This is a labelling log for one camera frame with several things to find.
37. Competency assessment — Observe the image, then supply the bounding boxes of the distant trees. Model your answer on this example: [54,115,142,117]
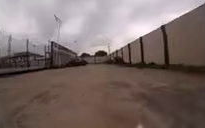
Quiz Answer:
[79,50,109,58]

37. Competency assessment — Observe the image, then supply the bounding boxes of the floodlight pole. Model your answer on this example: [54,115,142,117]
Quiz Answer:
[53,14,63,44]
[105,44,112,56]

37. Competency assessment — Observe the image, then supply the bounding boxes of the dark vehicle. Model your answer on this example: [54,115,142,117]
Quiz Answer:
[66,58,89,67]

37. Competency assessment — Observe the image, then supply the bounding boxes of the brown dirt road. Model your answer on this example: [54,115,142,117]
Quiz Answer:
[0,63,205,128]

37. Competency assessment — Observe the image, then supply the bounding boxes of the long low building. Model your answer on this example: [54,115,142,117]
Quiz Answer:
[50,41,78,68]

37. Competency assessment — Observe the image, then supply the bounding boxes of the robot's own part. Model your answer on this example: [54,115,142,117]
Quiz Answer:
[135,123,146,128]

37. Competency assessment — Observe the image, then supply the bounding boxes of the low building behind fence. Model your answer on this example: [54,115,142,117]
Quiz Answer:
[0,51,46,69]

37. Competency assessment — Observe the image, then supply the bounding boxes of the distant white wall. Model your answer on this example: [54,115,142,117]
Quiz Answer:
[81,55,111,65]

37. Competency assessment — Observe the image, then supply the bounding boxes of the grass strip along wall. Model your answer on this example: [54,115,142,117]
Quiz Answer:
[114,61,205,75]

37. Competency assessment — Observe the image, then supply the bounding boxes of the pale panel wall dark posts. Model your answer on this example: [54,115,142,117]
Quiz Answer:
[108,0,205,68]

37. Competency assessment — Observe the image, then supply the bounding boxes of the wire mesh fence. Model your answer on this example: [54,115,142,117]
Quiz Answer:
[0,27,53,78]

